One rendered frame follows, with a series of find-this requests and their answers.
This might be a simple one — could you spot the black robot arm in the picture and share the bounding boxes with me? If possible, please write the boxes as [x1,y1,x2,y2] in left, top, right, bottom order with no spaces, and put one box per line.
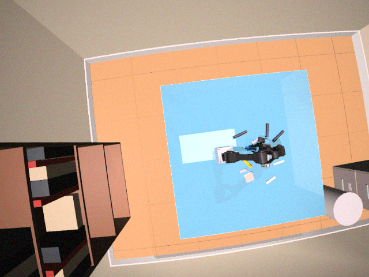
[221,144,285,164]

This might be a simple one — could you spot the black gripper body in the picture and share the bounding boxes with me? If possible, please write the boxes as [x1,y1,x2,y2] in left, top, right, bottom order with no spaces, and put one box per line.
[257,137,268,151]

